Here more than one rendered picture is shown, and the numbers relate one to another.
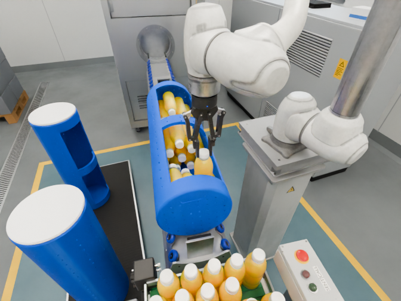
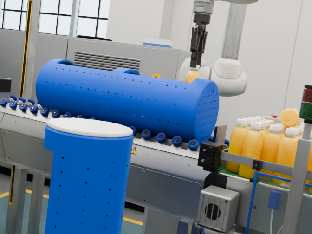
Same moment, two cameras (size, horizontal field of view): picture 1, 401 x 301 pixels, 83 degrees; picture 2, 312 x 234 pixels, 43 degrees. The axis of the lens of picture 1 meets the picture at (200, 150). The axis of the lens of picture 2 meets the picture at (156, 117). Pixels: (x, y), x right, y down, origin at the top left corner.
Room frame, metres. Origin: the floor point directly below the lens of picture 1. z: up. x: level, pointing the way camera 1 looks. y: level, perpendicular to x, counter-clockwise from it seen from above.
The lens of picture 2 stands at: (-0.45, 1.47, 1.24)
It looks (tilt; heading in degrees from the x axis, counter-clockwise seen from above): 7 degrees down; 310
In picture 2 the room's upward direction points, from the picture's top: 8 degrees clockwise
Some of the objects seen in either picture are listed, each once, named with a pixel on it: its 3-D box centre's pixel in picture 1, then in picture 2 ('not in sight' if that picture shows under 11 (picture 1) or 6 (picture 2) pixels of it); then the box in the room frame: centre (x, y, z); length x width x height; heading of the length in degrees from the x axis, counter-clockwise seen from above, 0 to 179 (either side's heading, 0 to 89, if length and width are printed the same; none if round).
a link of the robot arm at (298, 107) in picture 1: (295, 116); (193, 75); (0.90, -0.44, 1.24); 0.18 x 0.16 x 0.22; 32
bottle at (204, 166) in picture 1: (203, 173); (191, 88); (0.60, -0.01, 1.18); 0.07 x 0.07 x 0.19
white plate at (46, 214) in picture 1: (48, 211); (90, 126); (0.53, 0.61, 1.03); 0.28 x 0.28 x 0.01
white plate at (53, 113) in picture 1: (52, 113); not in sight; (1.28, 0.97, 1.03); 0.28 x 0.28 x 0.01
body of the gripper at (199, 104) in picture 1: (204, 106); (200, 25); (0.60, -0.01, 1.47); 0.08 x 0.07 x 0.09; 102
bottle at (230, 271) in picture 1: (233, 273); not in sight; (0.31, -0.11, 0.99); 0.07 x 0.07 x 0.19
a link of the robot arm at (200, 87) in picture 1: (204, 82); (203, 8); (0.60, -0.01, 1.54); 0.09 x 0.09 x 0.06
